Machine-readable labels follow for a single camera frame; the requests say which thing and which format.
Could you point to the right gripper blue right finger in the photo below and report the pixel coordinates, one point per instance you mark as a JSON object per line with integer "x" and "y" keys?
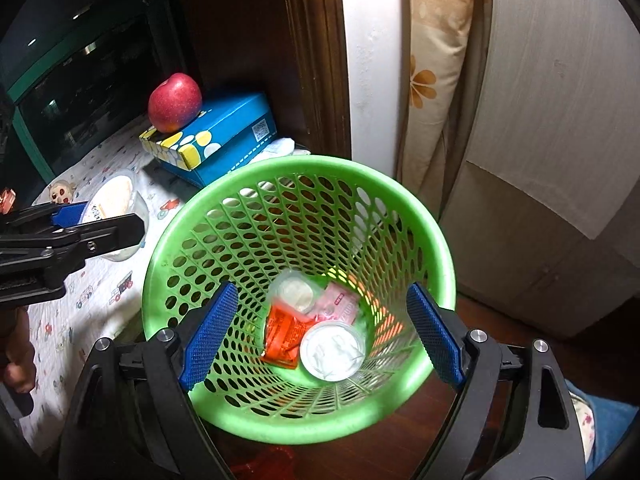
{"x": 440, "y": 334}

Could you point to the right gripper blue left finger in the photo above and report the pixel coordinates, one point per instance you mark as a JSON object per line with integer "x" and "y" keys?
{"x": 201, "y": 332}

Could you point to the orange snack wrapper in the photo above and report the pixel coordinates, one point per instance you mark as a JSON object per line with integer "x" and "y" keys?
{"x": 282, "y": 337}

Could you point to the clear plastic cup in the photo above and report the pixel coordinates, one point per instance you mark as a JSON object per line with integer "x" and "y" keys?
{"x": 294, "y": 292}

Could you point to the clear round food container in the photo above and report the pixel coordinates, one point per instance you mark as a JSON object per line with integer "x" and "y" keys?
{"x": 116, "y": 196}

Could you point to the green plastic trash basket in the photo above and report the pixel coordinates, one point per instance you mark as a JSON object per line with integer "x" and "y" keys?
{"x": 322, "y": 253}

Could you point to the white round plastic lid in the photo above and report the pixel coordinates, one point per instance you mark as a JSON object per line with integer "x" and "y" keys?
{"x": 332, "y": 351}

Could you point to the pink snack packet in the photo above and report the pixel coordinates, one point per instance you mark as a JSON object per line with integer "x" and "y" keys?
{"x": 336, "y": 303}

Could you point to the person's left hand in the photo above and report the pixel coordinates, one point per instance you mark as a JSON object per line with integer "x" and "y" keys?
{"x": 20, "y": 372}

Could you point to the white skull toy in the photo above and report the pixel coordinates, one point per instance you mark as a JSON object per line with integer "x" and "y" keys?
{"x": 61, "y": 192}

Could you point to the white cartoon print blanket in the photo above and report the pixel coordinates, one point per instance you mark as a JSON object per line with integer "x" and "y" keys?
{"x": 105, "y": 296}

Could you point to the floral cloth on floor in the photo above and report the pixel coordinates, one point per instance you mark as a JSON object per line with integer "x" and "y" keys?
{"x": 602, "y": 423}

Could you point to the grey white cabinet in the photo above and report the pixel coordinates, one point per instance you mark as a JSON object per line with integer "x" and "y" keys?
{"x": 543, "y": 219}

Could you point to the blue yellow tissue box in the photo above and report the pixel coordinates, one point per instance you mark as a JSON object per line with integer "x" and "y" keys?
{"x": 227, "y": 134}

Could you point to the red apple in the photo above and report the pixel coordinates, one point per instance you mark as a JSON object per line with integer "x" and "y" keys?
{"x": 174, "y": 103}

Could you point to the floral beige pillow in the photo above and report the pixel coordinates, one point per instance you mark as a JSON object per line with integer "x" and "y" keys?
{"x": 448, "y": 43}

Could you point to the green window frame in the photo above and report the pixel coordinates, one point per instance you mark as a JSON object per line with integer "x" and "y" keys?
{"x": 59, "y": 95}

